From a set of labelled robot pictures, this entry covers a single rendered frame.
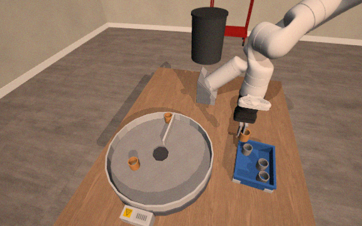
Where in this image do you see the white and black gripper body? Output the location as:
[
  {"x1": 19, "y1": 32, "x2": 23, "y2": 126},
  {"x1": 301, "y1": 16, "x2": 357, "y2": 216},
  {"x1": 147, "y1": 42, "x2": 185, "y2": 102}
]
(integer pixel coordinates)
[{"x1": 233, "y1": 80, "x2": 272, "y2": 124}]

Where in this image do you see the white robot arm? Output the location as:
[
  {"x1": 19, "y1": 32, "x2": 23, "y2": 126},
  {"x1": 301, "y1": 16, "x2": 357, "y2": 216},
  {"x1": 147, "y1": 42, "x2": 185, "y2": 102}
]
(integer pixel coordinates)
[{"x1": 204, "y1": 0, "x2": 362, "y2": 91}]

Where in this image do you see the blue crate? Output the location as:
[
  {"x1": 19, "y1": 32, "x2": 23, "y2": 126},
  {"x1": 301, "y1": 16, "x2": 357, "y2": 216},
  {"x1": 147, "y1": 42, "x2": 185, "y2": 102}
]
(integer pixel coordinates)
[{"x1": 232, "y1": 140, "x2": 277, "y2": 193}]

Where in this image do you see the grey metal sleeve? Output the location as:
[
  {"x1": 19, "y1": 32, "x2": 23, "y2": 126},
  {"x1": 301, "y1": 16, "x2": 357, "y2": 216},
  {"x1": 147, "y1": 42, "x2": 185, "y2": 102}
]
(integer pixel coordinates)
[
  {"x1": 241, "y1": 144, "x2": 253, "y2": 156},
  {"x1": 256, "y1": 171, "x2": 270, "y2": 183},
  {"x1": 256, "y1": 158, "x2": 268, "y2": 171}
]

